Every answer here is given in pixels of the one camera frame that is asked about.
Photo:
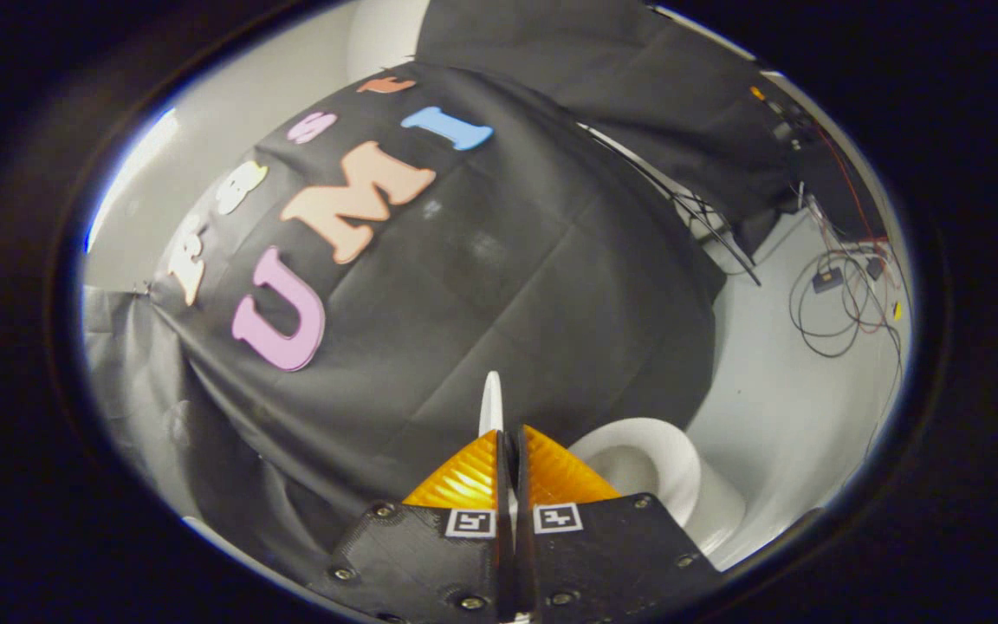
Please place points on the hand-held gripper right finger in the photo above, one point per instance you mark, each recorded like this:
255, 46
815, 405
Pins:
603, 563

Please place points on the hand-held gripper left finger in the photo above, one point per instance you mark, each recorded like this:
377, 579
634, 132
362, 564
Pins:
430, 555

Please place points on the white toilet lid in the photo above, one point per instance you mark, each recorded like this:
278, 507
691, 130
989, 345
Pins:
491, 403

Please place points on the white toilet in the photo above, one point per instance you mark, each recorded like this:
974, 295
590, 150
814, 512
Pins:
672, 468

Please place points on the plain black backdrop cloth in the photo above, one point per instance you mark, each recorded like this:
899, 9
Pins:
131, 373
638, 87

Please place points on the black light stand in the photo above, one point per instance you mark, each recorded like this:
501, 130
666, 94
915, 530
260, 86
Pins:
690, 217

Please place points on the small black adapter box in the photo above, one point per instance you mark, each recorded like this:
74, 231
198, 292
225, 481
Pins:
827, 280

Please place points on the black equipment case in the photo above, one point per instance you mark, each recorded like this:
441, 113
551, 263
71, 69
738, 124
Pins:
837, 191

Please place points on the orange and black tool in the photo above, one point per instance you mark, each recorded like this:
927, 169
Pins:
772, 108

